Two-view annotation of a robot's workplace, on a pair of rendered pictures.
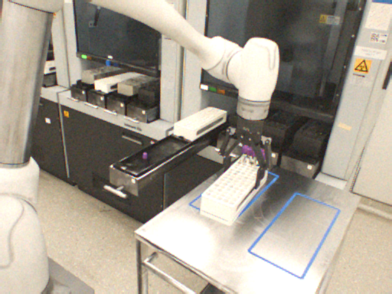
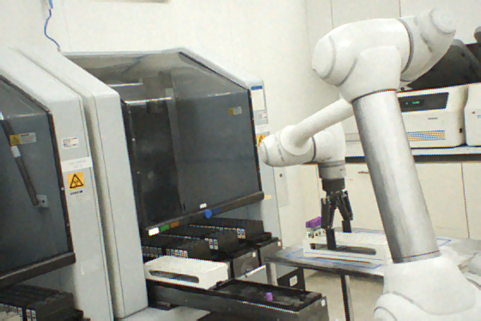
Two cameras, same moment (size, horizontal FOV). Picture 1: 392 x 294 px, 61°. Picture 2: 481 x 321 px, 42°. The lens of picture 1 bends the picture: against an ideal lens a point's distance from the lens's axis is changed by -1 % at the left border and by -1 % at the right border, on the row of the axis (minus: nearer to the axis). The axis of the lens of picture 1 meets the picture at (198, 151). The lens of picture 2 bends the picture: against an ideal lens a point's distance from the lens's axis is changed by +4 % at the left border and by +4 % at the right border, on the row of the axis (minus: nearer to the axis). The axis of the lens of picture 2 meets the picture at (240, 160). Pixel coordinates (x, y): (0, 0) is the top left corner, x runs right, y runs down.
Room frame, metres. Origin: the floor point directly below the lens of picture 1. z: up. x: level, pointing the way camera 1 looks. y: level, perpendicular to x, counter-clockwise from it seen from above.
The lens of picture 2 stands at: (0.80, 1.84, 1.39)
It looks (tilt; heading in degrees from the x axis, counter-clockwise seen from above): 6 degrees down; 281
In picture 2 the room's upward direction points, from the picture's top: 7 degrees counter-clockwise
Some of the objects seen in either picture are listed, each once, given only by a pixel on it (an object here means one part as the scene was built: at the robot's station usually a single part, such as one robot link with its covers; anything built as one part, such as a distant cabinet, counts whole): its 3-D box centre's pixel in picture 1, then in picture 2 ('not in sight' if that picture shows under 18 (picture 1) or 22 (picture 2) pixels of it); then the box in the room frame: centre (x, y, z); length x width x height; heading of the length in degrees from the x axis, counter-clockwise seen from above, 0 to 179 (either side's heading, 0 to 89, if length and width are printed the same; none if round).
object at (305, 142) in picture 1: (307, 143); (252, 231); (1.25, -0.44, 0.85); 0.12 x 0.02 x 0.06; 58
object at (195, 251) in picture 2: (240, 123); (197, 252); (1.41, -0.18, 0.85); 0.12 x 0.02 x 0.06; 60
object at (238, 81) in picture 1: (256, 67); (324, 137); (0.92, -0.14, 1.21); 0.13 x 0.11 x 0.16; 32
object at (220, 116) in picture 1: (201, 123); (185, 273); (1.41, 0.00, 0.83); 0.30 x 0.10 x 0.06; 149
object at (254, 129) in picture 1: (249, 130); (334, 191); (0.91, -0.14, 1.03); 0.08 x 0.07 x 0.09; 62
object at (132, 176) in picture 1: (177, 148); (227, 296); (1.25, 0.09, 0.78); 0.73 x 0.14 x 0.09; 149
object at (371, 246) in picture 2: (236, 186); (349, 246); (0.88, -0.13, 0.85); 0.30 x 0.10 x 0.06; 152
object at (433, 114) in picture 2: not in sight; (431, 94); (0.34, -2.39, 1.22); 0.62 x 0.56 x 0.64; 57
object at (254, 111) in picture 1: (253, 106); (331, 170); (0.91, -0.14, 1.11); 0.09 x 0.09 x 0.06
